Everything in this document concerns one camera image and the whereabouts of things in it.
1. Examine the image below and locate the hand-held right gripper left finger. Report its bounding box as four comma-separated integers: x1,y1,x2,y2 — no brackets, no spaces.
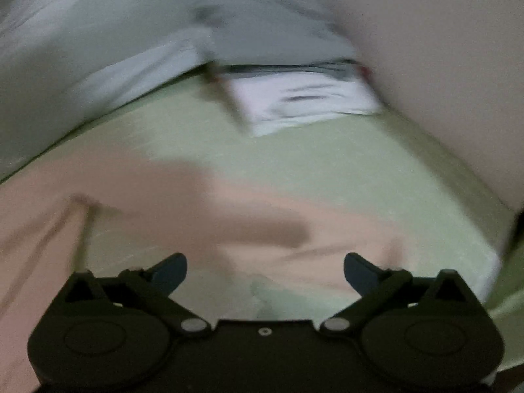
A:
62,253,213,338

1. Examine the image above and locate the peach garment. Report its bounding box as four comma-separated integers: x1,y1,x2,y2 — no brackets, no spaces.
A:
0,153,414,393

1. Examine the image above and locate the light blue carrot-print quilt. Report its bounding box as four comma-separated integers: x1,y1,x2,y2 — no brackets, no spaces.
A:
0,0,363,181

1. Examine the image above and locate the grey folded garment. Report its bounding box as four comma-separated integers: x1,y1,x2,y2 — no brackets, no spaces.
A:
213,61,365,80

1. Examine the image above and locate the white folded garment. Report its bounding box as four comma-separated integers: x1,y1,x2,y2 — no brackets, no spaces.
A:
221,69,386,138

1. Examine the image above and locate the green checked bed sheet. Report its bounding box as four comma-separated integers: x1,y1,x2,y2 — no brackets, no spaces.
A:
0,78,524,393

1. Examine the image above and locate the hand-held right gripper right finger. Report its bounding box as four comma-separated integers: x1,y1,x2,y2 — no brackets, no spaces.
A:
319,253,479,338

